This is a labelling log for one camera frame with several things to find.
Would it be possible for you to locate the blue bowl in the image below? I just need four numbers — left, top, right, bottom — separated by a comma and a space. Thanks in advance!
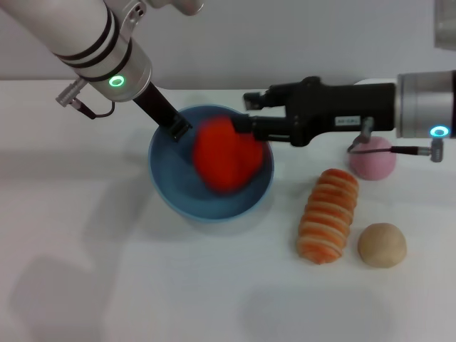
147, 103, 276, 224

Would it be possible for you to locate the orange striped bread roll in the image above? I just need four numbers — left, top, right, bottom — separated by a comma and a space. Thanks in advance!
296, 168, 359, 265

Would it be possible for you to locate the left arm connector cable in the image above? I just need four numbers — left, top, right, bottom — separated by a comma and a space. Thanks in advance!
55, 78, 117, 120

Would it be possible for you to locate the tan round bun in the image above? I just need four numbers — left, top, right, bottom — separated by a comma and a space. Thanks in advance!
357, 222, 407, 269

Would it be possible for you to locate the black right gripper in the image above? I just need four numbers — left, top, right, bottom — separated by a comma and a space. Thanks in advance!
231, 76, 398, 148

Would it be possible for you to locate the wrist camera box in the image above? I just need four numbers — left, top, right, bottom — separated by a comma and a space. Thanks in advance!
146, 0, 206, 17
432, 0, 456, 51

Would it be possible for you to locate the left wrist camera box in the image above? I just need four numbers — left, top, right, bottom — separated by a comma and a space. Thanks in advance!
146, 0, 206, 17

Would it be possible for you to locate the right arm connector cable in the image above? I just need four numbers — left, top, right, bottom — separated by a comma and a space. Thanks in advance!
347, 116, 445, 163

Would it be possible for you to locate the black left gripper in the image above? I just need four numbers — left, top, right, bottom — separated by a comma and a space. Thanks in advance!
133, 81, 194, 143

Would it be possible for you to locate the orange fruit with stem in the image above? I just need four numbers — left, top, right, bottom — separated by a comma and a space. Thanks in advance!
192, 115, 265, 195

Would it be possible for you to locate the pink round bun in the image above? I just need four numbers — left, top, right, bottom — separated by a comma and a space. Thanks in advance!
348, 137, 397, 182

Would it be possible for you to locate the arm connector cable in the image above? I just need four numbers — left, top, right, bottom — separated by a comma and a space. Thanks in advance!
347, 116, 445, 163
55, 78, 117, 120

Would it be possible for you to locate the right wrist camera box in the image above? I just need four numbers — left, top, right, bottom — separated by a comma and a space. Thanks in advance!
432, 0, 456, 51

